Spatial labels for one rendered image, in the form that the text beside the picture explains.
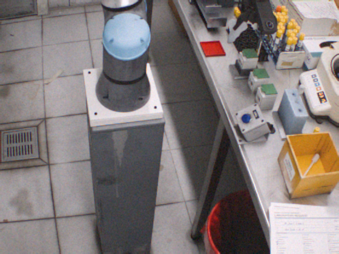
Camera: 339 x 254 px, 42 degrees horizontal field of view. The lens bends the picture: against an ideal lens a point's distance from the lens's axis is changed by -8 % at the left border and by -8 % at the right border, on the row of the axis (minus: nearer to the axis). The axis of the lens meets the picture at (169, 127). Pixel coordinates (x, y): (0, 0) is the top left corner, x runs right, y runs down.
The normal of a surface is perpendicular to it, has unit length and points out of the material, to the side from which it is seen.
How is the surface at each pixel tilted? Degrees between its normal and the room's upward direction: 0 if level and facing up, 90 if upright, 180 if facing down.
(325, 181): 90
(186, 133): 0
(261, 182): 0
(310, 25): 91
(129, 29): 7
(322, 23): 96
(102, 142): 90
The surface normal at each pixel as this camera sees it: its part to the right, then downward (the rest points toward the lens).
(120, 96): -0.05, 0.52
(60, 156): 0.08, -0.65
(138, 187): 0.22, 0.76
